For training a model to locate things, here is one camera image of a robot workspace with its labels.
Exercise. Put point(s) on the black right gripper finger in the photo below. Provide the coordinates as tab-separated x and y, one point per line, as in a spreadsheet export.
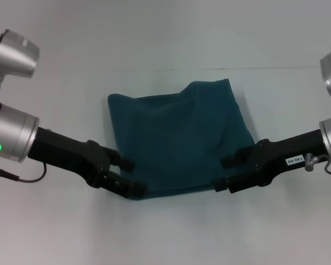
242	183
237	158

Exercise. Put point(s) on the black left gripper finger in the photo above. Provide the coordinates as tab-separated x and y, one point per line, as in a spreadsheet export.
121	161
127	186

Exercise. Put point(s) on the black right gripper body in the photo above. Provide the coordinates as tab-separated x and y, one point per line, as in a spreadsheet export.
287	160

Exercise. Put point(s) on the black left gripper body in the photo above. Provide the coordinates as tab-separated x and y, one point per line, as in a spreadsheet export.
66	157

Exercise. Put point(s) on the teal blue t-shirt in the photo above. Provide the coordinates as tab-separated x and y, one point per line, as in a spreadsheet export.
182	138

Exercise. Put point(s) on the white number label sticker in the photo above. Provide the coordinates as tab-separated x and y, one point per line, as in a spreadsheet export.
294	160

